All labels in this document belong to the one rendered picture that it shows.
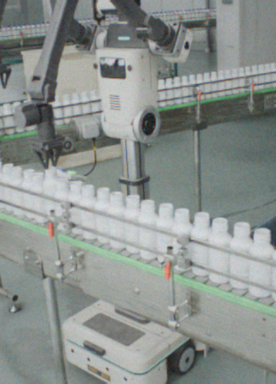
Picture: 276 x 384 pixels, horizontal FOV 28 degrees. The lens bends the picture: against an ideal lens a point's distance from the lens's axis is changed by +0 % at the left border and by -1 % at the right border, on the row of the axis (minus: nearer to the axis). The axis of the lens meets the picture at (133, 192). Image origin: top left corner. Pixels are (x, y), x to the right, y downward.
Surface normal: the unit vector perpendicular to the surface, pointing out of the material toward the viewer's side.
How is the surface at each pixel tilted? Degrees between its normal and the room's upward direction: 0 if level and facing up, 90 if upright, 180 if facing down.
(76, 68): 90
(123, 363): 90
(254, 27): 91
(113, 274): 90
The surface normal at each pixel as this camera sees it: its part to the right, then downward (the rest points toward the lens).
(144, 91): 0.74, 0.36
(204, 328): -0.66, 0.29
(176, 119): 0.48, 0.31
